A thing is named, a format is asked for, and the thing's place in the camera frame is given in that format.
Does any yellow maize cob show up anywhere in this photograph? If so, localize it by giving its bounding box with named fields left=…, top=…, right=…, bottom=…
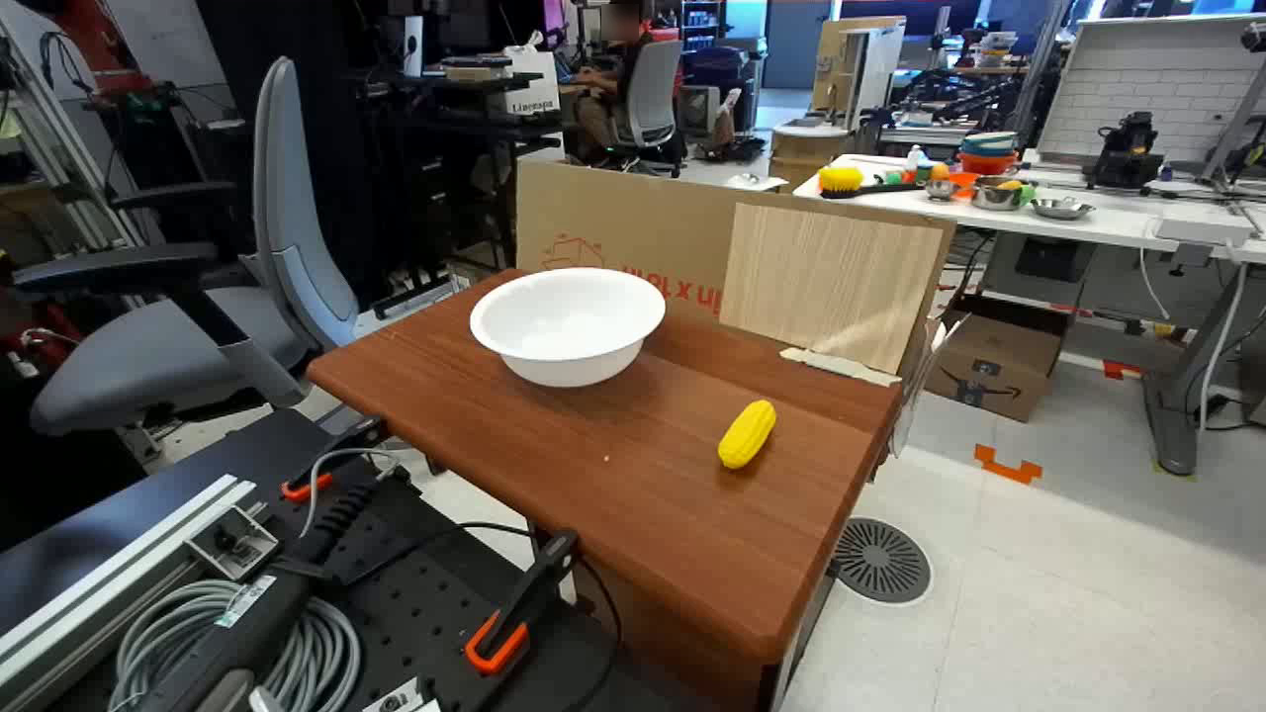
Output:
left=711, top=396, right=783, bottom=474

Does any white plastic basin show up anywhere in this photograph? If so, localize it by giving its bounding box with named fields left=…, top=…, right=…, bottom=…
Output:
left=465, top=263, right=670, bottom=391

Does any brown wooden table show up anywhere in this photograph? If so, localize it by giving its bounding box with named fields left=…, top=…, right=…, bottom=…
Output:
left=306, top=269, right=911, bottom=712

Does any brown cardboard sheet orange print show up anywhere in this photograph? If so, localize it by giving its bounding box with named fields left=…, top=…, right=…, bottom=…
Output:
left=515, top=153, right=957, bottom=387

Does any grey background office chair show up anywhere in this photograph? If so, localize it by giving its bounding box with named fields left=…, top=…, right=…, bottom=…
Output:
left=618, top=37, right=690, bottom=176

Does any yellow object on desk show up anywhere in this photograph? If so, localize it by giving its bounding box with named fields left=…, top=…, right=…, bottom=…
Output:
left=815, top=159, right=872, bottom=197

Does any black clamp orange tip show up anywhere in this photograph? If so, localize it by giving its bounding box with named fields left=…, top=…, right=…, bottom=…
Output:
left=278, top=416, right=392, bottom=505
left=461, top=528, right=580, bottom=681

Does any seated person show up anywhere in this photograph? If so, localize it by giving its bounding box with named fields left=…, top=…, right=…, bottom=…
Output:
left=566, top=0, right=666, bottom=162

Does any round floor drain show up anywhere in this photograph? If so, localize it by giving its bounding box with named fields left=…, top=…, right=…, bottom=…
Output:
left=829, top=515, right=935, bottom=609

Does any brown cardboard shipping box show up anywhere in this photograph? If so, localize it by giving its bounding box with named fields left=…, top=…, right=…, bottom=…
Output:
left=924, top=288, right=1075, bottom=428

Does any small metal bowl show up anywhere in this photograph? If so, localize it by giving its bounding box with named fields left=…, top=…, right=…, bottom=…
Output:
left=1031, top=189, right=1096, bottom=220

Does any white desk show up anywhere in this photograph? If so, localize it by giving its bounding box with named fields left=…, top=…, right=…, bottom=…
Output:
left=791, top=153, right=1266, bottom=478

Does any black device on desk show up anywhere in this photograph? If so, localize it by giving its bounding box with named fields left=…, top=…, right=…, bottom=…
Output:
left=1085, top=106, right=1167, bottom=189

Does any white pegboard panel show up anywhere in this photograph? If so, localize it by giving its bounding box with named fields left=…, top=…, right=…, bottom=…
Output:
left=1036, top=11, right=1266, bottom=168

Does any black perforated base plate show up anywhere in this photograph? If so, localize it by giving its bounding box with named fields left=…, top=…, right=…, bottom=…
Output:
left=291, top=466, right=626, bottom=712

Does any grey coiled cable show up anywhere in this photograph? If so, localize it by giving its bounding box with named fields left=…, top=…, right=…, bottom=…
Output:
left=105, top=577, right=364, bottom=712

